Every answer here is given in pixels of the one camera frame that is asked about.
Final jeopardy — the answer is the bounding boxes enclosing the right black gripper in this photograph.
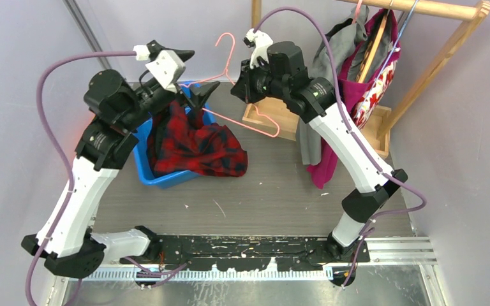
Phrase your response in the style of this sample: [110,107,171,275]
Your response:
[231,57,288,105]

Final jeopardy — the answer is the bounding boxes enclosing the pink wire hanger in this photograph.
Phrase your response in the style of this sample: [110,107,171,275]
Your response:
[181,32,281,138]

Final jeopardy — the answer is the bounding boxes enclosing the red plaid skirt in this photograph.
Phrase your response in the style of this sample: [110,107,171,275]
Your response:
[146,101,248,178]

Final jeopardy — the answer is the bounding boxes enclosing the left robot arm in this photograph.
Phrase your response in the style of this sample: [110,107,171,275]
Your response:
[21,41,215,279]

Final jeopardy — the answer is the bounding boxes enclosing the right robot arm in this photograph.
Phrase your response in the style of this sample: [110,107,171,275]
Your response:
[230,40,408,262]

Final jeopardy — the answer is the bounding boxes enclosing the wooden hanger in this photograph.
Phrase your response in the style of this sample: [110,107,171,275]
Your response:
[355,10,391,83]

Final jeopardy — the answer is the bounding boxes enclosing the grey garment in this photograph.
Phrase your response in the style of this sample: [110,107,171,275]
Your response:
[296,6,369,166]

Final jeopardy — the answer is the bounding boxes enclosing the floral white red garment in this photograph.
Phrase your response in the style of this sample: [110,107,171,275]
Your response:
[351,43,401,129]

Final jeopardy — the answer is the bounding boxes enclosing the magenta garment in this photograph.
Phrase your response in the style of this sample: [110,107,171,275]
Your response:
[305,9,398,189]

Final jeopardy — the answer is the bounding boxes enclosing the blue plastic bin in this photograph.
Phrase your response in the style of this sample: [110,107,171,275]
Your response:
[133,102,216,188]

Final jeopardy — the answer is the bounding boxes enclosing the wooden clothes rack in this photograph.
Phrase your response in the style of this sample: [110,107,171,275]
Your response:
[242,0,490,159]

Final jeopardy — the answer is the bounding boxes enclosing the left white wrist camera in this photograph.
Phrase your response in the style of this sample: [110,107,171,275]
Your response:
[133,45,186,93]

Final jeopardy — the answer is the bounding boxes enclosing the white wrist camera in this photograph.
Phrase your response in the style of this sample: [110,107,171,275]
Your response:
[243,28,273,69]
[133,45,186,93]

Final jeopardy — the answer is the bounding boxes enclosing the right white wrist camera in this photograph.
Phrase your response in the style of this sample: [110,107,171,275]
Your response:
[243,28,273,69]

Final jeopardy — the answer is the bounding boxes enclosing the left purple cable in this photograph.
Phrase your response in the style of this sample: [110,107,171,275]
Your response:
[25,50,193,306]

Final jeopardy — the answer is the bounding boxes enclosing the purple cable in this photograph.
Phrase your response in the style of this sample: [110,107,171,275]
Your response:
[251,6,427,290]
[25,50,193,306]

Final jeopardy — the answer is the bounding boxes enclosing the blue wire hanger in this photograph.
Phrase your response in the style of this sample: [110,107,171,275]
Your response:
[367,0,420,108]

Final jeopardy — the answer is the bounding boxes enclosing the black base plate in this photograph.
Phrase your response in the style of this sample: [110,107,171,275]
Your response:
[119,235,371,286]

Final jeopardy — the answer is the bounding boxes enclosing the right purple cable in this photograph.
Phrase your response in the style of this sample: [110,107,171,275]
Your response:
[251,6,427,290]

